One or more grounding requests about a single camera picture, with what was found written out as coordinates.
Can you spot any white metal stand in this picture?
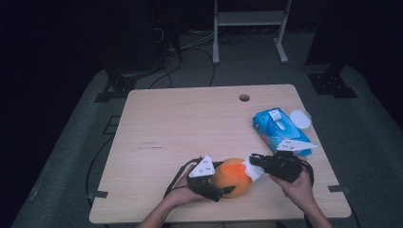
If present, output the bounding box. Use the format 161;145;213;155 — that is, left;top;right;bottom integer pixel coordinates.
212;0;293;66

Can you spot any right hand-held gripper cable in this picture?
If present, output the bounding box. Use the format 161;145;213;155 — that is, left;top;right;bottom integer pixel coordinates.
300;160;316;188

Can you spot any left hand-held gripper cable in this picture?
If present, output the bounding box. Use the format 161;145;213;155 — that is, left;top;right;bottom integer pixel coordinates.
163;156;203;199

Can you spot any white wet wipe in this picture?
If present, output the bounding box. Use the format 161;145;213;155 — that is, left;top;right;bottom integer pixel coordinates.
241;154;266;182
267;108;288;131

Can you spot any black floor cable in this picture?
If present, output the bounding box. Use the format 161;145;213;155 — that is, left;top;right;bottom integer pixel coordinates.
148;53;183;89
85;136;115;203
186;47;217;87

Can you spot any black stand base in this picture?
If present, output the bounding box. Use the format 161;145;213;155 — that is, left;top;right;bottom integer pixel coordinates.
94;63;160;104
307;63;359;99

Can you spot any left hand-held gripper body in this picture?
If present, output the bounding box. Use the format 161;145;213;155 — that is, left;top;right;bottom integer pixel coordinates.
185;154;224;203

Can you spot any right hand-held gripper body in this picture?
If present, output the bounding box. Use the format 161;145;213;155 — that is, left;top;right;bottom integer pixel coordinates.
261;138;319;184

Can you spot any blue wet wipes pack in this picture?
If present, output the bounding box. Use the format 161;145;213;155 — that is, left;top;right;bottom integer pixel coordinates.
252;107;313;157

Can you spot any orange round fruit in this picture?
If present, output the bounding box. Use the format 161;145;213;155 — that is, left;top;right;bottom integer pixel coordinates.
209;157;254;200

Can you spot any black tape strip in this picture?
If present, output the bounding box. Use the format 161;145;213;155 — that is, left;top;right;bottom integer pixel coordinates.
86;190;109;200
327;184;352;195

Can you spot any person's right hand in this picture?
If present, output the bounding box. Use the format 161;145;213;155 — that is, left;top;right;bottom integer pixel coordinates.
269;155;316;213

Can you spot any white round lid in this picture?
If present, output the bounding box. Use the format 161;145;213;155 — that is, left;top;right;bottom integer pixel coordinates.
289;108;313;130

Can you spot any person's left hand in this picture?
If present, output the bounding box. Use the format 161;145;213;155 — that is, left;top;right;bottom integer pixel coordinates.
163;174;205;210

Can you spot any white floor cable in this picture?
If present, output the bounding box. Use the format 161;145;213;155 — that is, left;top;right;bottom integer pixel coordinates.
182;29;222;51

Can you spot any hand-held gripper cable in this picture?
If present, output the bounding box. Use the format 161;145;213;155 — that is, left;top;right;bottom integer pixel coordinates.
300;160;316;188
163;156;203;199

